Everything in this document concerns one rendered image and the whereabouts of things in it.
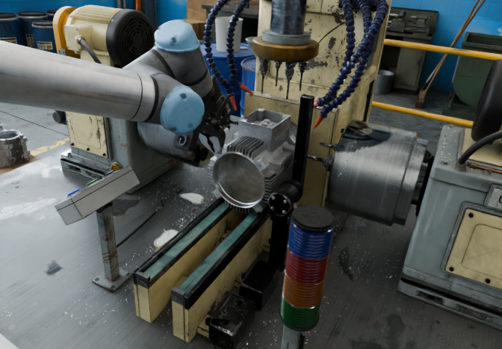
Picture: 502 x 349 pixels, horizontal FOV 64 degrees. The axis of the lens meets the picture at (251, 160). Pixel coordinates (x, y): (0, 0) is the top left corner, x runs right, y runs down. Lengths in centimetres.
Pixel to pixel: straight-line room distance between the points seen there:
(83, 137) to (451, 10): 533
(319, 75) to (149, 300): 83
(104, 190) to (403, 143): 69
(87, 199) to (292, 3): 67
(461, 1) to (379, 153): 520
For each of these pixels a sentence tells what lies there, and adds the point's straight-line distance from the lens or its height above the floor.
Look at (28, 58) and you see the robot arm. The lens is 58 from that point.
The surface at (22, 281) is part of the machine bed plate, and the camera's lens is 116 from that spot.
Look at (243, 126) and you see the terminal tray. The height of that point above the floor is 113.
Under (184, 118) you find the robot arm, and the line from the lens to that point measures 65.
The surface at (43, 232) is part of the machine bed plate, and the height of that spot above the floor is 80.
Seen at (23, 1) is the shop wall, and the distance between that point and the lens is 703.
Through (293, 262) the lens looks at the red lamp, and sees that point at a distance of 58.
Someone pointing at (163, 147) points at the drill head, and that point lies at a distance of 125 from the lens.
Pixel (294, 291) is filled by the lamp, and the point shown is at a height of 110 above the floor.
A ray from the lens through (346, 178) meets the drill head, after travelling 100.
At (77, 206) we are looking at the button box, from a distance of 88.
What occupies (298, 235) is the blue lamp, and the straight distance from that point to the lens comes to 55.
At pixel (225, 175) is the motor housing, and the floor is 98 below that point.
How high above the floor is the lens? 153
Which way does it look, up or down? 27 degrees down
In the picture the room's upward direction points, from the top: 3 degrees clockwise
